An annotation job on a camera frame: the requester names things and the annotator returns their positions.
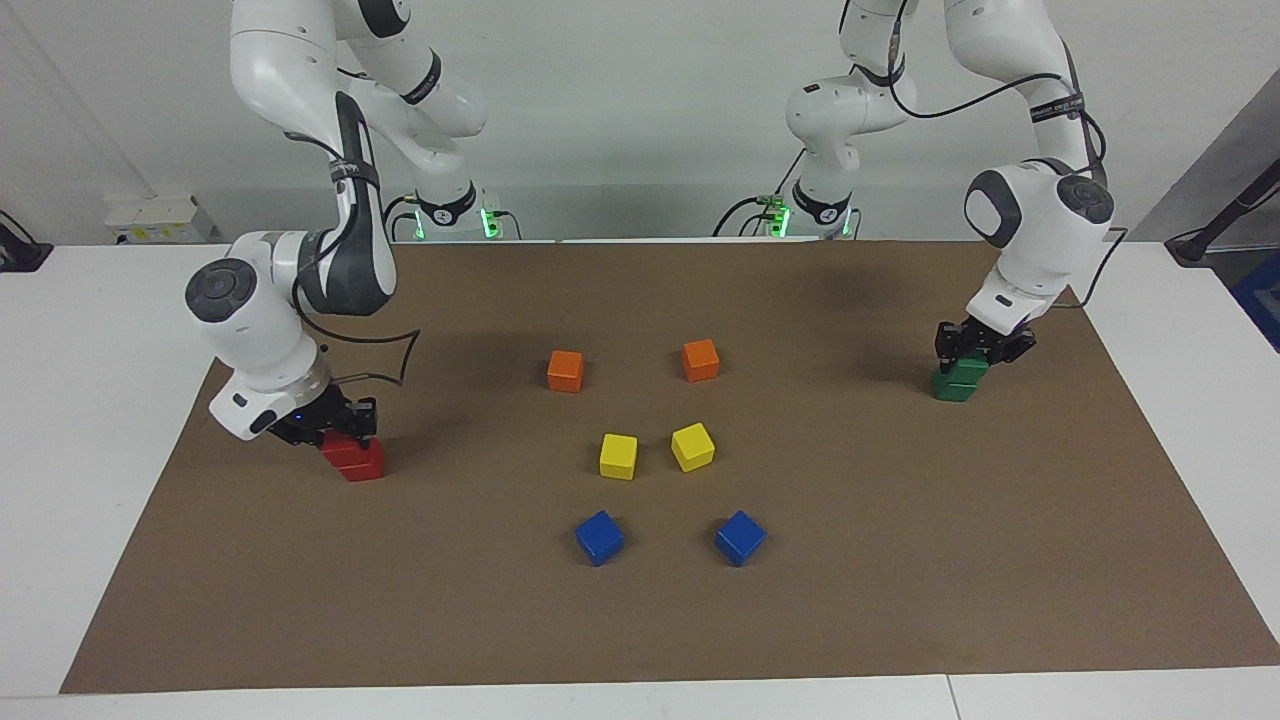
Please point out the brown paper table mat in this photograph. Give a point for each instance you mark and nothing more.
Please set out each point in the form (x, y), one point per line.
(640, 620)

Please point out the blue floor object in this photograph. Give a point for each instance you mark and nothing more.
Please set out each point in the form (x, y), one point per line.
(1262, 295)

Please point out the red wooden cube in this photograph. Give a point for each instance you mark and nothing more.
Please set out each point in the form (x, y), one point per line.
(365, 470)
(345, 452)

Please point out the black stand base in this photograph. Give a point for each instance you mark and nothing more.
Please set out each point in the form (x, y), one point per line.
(20, 255)

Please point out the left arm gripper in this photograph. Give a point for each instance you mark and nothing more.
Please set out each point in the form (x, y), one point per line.
(1005, 310)

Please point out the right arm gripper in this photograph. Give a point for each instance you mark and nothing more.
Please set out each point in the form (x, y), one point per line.
(245, 410)

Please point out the white power strip box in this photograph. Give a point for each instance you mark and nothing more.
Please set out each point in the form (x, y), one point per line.
(160, 220)

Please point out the green wooden cube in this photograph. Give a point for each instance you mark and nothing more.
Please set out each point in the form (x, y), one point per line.
(970, 368)
(953, 391)

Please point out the black pole stand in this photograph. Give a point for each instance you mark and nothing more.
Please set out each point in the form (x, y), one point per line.
(1195, 245)

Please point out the blue wooden cube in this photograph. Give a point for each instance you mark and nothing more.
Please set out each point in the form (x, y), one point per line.
(740, 537)
(599, 537)

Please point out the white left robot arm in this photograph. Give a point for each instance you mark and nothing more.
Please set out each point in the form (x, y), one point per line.
(1040, 250)

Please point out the yellow wooden cube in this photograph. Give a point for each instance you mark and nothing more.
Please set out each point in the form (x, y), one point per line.
(692, 446)
(618, 455)

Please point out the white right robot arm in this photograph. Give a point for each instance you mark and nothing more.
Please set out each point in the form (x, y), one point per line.
(250, 330)

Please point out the orange wooden cube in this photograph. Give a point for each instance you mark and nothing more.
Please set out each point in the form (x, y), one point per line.
(700, 360)
(565, 371)

